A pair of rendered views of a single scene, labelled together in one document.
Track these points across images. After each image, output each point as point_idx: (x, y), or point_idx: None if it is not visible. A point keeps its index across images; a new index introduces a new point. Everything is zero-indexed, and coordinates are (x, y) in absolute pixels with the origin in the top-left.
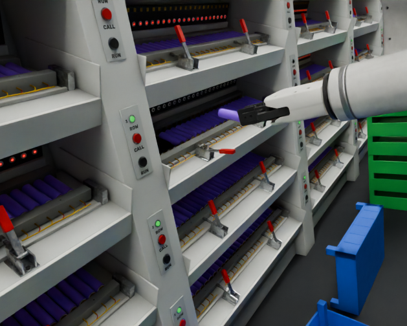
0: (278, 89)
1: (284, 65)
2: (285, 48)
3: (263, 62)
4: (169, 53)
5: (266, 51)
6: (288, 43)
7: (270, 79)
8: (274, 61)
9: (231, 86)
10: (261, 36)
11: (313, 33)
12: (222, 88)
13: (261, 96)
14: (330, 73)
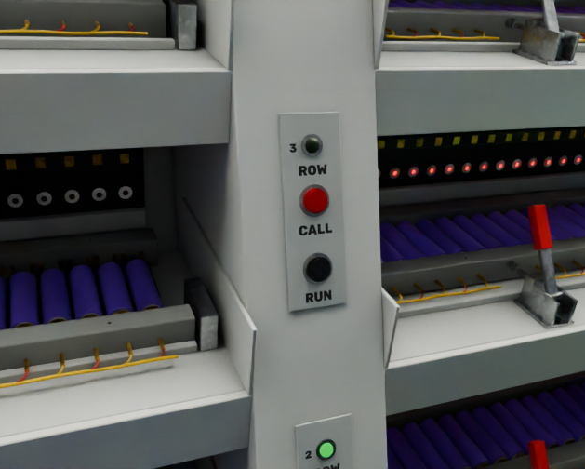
0: (229, 267)
1: (233, 154)
2: (232, 71)
3: None
4: None
5: (32, 66)
6: (275, 49)
7: (216, 214)
8: (127, 128)
9: (105, 212)
10: (169, 11)
11: (576, 35)
12: (39, 213)
13: (204, 278)
14: None
